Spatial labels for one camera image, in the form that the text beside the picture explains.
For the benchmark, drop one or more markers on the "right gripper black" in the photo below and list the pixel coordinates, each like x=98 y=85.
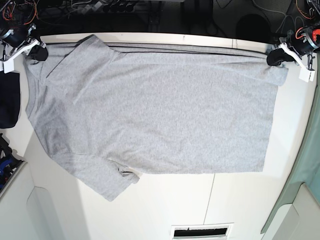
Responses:
x=19 y=41

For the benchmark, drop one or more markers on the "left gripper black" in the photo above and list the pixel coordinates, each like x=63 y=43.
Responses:
x=304 y=42

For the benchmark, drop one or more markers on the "grey t-shirt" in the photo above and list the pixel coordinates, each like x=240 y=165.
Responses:
x=105 y=114

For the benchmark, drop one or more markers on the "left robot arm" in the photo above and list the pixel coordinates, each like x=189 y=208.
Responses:
x=309 y=10

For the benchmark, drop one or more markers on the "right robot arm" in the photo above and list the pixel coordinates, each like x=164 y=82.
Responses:
x=18 y=13

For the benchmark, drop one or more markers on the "dark navy cloth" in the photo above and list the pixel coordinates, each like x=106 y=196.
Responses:
x=10 y=99

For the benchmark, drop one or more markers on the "black blue items pile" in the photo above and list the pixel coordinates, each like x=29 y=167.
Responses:
x=9 y=164

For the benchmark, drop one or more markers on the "white vent slot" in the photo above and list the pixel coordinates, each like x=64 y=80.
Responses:
x=219 y=231

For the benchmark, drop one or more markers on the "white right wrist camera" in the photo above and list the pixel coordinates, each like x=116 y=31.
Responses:
x=8 y=66

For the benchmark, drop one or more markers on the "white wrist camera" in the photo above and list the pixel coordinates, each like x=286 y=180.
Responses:
x=8 y=66
x=307 y=75

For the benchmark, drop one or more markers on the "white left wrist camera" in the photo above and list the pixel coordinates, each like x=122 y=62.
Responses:
x=307 y=75

